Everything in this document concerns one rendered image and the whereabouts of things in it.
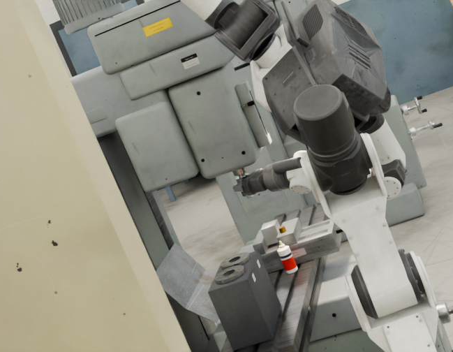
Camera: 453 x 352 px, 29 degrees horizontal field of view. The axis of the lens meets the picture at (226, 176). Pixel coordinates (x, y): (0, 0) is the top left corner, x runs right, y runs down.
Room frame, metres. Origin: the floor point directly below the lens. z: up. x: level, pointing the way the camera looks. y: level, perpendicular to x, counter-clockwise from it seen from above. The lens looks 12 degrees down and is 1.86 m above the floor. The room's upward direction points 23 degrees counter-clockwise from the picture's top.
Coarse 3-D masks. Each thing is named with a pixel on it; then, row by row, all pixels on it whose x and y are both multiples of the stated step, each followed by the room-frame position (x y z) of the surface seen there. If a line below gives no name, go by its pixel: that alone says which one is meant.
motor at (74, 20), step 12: (60, 0) 2.76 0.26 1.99; (72, 0) 2.74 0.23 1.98; (84, 0) 2.74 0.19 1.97; (96, 0) 2.74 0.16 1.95; (108, 0) 2.76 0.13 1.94; (120, 0) 2.82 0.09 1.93; (60, 12) 2.79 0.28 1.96; (72, 12) 2.75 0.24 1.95; (84, 12) 2.74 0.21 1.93; (96, 12) 2.74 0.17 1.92; (108, 12) 2.75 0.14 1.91; (120, 12) 2.78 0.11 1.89; (72, 24) 2.76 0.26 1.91; (84, 24) 2.73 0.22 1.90
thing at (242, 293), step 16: (240, 256) 2.42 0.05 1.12; (256, 256) 2.41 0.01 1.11; (224, 272) 2.34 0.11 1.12; (240, 272) 2.29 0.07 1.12; (256, 272) 2.35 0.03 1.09; (224, 288) 2.27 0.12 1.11; (240, 288) 2.26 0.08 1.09; (256, 288) 2.29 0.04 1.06; (272, 288) 2.44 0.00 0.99; (224, 304) 2.27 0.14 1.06; (240, 304) 2.26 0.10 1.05; (256, 304) 2.25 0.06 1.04; (272, 304) 2.38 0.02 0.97; (224, 320) 2.28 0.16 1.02; (240, 320) 2.26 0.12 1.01; (256, 320) 2.25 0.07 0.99; (272, 320) 2.31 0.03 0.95; (240, 336) 2.27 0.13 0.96; (256, 336) 2.26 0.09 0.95; (272, 336) 2.25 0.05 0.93
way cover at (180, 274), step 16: (176, 256) 2.94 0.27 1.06; (160, 272) 2.78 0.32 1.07; (176, 272) 2.84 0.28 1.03; (192, 272) 2.92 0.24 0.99; (208, 272) 2.98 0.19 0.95; (176, 288) 2.76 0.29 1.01; (192, 288) 2.82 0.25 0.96; (208, 288) 2.87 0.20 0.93; (192, 304) 2.73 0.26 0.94; (208, 304) 2.77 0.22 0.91
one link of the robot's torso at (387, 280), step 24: (312, 168) 2.02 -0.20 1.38; (360, 192) 2.09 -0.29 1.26; (384, 192) 2.04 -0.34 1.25; (336, 216) 2.05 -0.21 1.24; (360, 216) 2.04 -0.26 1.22; (384, 216) 2.04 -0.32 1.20; (360, 240) 2.04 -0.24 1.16; (384, 240) 2.03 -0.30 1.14; (360, 264) 2.04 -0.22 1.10; (384, 264) 2.03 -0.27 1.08; (408, 264) 2.02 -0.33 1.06; (360, 288) 2.03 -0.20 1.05; (384, 288) 2.01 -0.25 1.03; (408, 288) 2.01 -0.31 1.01; (384, 312) 2.03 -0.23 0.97
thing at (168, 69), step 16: (192, 48) 2.63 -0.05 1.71; (208, 48) 2.62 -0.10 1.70; (224, 48) 2.64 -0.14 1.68; (144, 64) 2.68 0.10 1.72; (160, 64) 2.66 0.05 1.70; (176, 64) 2.65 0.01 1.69; (192, 64) 2.64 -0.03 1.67; (208, 64) 2.63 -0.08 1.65; (224, 64) 2.62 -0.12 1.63; (128, 80) 2.70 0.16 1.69; (144, 80) 2.68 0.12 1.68; (160, 80) 2.67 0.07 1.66; (176, 80) 2.66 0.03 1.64; (128, 96) 2.71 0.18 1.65
